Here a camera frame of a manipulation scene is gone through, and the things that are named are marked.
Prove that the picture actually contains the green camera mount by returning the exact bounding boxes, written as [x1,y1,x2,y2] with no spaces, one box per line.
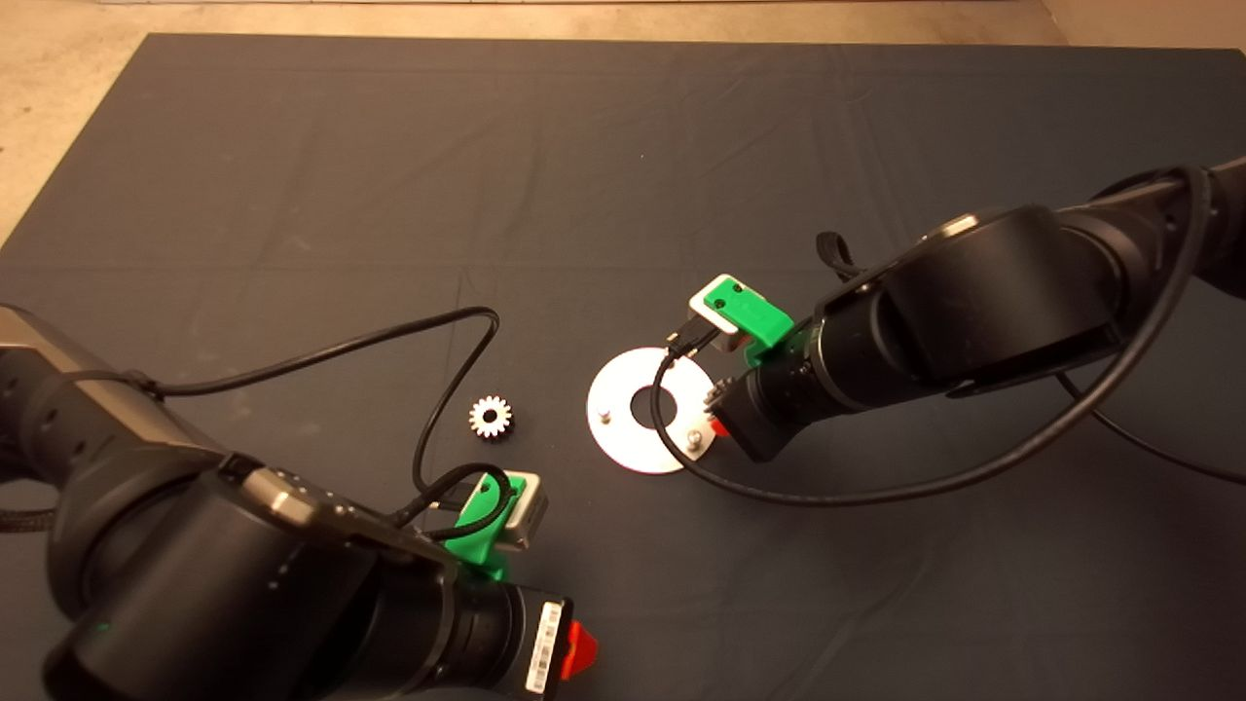
[703,276,794,369]
[443,474,529,583]

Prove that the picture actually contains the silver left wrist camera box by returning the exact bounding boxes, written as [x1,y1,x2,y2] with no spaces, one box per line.
[501,477,549,551]

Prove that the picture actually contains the black right camera cable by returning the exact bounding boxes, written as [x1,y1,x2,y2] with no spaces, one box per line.
[650,166,1246,507]

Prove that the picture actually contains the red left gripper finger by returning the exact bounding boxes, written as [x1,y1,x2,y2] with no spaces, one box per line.
[563,620,599,680]

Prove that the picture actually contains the green left camera mount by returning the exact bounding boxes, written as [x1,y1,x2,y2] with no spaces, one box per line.
[443,474,529,583]

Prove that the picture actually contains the small steel planetary gear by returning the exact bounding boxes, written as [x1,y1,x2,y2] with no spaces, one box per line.
[468,395,514,440]

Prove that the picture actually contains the black left camera cable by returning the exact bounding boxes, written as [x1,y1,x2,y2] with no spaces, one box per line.
[146,307,517,541]

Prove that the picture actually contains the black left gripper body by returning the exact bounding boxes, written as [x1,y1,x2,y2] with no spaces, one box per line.
[450,582,575,700]

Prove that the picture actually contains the round metal carrier plate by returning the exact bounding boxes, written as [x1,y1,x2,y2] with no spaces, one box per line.
[586,347,723,476]

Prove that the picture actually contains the black camera cable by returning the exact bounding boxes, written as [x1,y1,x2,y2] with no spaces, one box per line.
[650,166,1246,507]
[146,307,517,541]

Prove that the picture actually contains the dark grey table cloth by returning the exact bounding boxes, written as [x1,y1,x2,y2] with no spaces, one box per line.
[0,34,1246,701]

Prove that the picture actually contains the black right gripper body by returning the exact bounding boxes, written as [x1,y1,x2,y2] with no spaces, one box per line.
[720,341,838,463]

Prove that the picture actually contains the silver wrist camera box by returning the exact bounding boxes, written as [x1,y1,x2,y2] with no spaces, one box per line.
[689,287,741,351]
[501,477,549,551]

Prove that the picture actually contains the green right camera mount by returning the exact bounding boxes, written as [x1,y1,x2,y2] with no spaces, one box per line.
[703,276,794,369]

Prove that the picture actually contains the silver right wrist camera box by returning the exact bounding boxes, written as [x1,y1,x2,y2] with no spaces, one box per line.
[689,287,741,351]

